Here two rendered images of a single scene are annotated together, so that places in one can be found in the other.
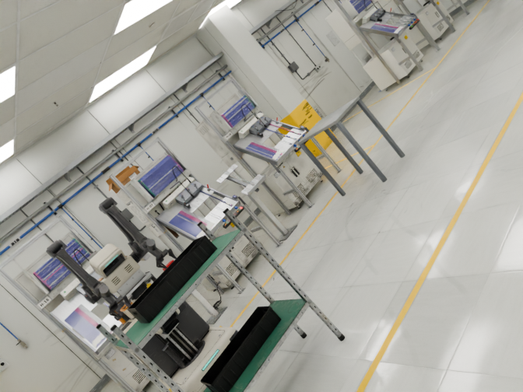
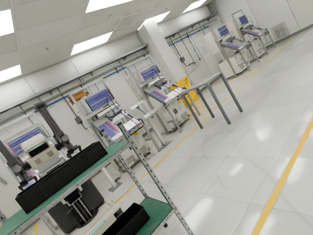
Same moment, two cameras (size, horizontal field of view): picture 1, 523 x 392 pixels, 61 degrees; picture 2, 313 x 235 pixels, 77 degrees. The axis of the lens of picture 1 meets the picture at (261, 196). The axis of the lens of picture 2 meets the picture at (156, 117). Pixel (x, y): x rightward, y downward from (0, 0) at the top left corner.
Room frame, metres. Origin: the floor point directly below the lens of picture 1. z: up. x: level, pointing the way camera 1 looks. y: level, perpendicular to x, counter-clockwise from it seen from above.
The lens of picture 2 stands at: (1.18, -0.01, 1.19)
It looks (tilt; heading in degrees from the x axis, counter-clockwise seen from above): 8 degrees down; 359
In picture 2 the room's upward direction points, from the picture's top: 32 degrees counter-clockwise
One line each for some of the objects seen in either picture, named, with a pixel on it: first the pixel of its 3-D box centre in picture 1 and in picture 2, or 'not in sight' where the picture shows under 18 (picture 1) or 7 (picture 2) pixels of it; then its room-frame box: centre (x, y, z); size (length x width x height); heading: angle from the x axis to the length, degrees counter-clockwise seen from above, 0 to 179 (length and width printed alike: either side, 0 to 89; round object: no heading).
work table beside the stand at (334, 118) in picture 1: (349, 148); (210, 101); (4.68, -1.05, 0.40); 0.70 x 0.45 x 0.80; 29
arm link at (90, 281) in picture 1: (77, 268); (2, 148); (2.91, 1.21, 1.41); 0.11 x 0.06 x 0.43; 122
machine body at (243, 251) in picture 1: (222, 253); (126, 149); (5.42, 0.85, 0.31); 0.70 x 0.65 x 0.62; 121
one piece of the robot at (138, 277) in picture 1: (138, 289); (54, 170); (3.17, 1.11, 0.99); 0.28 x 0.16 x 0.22; 122
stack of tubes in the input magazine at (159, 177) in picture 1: (160, 176); (98, 100); (5.35, 0.74, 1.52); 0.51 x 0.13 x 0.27; 121
